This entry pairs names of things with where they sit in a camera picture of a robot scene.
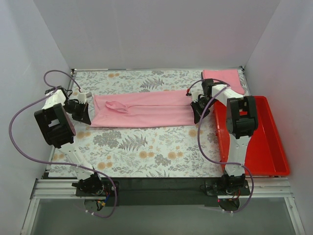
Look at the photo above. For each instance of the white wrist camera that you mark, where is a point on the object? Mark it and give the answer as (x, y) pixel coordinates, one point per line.
(193, 94)
(82, 97)

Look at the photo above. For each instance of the red plastic bin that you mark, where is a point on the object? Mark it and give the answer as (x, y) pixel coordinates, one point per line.
(265, 153)

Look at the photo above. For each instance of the folded pink t shirt stack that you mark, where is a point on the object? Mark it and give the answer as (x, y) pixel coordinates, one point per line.
(228, 76)

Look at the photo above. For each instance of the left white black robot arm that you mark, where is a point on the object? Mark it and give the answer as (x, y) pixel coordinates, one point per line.
(55, 123)

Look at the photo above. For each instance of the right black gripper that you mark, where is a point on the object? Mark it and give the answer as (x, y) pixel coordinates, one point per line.
(199, 109)

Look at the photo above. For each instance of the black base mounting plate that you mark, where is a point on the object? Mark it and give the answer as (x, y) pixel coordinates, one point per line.
(164, 191)

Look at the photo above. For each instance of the floral patterned table mat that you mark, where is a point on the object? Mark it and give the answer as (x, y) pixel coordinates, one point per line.
(148, 152)

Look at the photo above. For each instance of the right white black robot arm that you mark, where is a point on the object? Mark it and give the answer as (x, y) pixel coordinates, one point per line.
(241, 123)

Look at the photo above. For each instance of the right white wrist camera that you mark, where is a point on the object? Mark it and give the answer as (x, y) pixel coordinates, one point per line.
(193, 94)

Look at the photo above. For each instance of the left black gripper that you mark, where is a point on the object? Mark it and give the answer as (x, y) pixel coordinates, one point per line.
(81, 111)

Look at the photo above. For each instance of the aluminium frame rail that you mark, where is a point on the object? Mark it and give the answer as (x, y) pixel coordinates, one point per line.
(160, 206)

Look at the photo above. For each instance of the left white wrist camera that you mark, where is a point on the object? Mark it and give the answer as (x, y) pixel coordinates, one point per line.
(82, 97)

